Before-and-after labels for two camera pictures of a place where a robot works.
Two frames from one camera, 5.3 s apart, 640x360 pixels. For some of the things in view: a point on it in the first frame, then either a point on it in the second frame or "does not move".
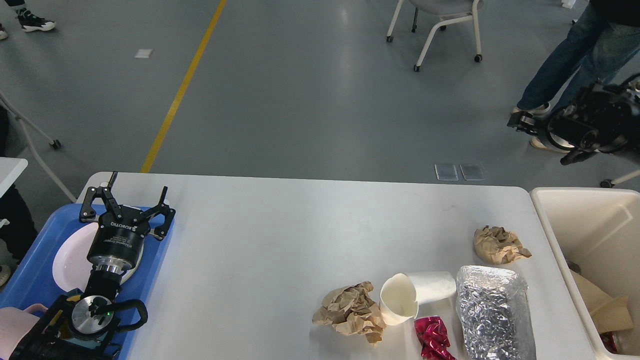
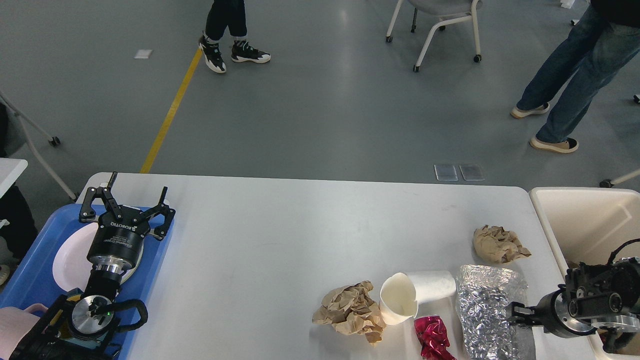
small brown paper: (497, 246) does not move
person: (28, 21) to (231, 14)
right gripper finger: (524, 120) to (517, 312)
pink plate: (71, 266) does not move
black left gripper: (118, 240) does not move
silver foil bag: (495, 314) does not move
